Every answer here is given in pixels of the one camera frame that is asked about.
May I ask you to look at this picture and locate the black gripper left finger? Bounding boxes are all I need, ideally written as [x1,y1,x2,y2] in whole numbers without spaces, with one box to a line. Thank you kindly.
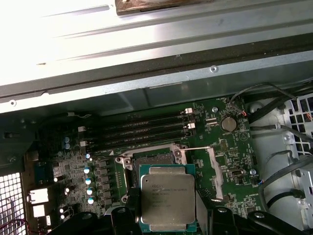
[52,188,143,235]

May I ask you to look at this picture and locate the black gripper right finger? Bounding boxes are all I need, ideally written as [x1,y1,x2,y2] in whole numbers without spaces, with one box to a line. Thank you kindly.
[195,190,304,235]

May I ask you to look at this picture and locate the metal socket cover frame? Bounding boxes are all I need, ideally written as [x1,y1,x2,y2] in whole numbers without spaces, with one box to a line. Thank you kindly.
[180,145,225,200]

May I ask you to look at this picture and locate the silver CPU green edge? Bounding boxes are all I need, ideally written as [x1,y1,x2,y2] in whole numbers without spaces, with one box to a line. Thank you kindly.
[138,163,197,233]

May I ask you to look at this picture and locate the CPU socket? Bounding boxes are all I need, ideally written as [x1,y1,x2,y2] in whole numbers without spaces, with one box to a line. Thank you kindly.
[115,143,189,204]

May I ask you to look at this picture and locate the green motherboard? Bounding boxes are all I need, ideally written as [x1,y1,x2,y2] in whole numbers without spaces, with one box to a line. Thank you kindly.
[23,97,260,235]

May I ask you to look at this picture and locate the grey metal drive cage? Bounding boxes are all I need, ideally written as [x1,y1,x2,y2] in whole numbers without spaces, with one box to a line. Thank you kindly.
[283,96,313,235]

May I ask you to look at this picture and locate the round coin battery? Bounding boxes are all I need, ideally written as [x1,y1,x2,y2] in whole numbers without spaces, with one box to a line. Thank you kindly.
[221,116,238,132]

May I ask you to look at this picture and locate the black open PC case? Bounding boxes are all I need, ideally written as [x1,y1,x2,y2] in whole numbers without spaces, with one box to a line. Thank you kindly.
[0,45,313,235]

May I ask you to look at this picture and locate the black cable white tag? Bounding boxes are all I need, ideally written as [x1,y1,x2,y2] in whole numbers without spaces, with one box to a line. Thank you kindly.
[36,111,93,128]

